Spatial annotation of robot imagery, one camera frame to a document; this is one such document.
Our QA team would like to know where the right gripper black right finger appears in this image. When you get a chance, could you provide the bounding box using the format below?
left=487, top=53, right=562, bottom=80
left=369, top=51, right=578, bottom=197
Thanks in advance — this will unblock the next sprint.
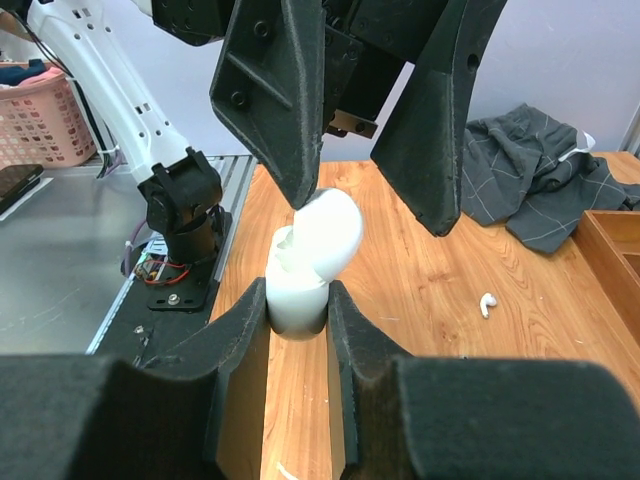
left=326, top=281, right=639, bottom=479

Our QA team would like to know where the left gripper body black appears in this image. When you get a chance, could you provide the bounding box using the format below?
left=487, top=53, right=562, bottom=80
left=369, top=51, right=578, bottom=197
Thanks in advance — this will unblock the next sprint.
left=149, top=0, right=451, bottom=139

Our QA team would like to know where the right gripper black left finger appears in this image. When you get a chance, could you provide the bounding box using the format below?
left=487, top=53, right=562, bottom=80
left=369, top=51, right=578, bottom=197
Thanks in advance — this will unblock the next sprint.
left=1, top=278, right=270, bottom=479

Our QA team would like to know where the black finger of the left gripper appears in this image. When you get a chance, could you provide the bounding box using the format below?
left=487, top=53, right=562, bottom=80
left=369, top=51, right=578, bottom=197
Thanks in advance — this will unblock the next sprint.
left=371, top=0, right=506, bottom=237
left=210, top=1, right=325, bottom=210

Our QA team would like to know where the white earbud charging case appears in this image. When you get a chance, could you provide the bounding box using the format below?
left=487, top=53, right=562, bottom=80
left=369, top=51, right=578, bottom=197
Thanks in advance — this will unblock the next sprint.
left=265, top=188, right=364, bottom=341

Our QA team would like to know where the white earbud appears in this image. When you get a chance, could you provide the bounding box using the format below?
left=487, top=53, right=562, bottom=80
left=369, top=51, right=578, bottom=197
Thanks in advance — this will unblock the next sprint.
left=479, top=292, right=497, bottom=319

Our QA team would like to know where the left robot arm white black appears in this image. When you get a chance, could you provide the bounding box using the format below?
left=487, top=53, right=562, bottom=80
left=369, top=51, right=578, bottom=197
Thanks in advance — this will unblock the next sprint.
left=5, top=1, right=504, bottom=264

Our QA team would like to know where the grey checked cloth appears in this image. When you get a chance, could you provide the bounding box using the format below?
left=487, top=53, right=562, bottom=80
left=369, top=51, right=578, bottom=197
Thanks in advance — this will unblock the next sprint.
left=461, top=104, right=639, bottom=254

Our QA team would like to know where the pink laundry basket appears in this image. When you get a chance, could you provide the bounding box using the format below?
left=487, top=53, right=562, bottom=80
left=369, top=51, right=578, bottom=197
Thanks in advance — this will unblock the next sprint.
left=1, top=63, right=97, bottom=169

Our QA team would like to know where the wooden compartment tray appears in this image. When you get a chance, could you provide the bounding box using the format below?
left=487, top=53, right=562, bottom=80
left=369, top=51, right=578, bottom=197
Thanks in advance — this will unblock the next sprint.
left=572, top=210, right=639, bottom=369

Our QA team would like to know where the black phone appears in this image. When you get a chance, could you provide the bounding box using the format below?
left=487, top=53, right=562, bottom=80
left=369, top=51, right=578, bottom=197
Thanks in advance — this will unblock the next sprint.
left=0, top=164, right=44, bottom=214

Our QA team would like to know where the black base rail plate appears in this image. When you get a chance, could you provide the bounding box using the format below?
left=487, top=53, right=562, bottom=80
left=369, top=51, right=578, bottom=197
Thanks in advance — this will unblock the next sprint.
left=89, top=212, right=236, bottom=361

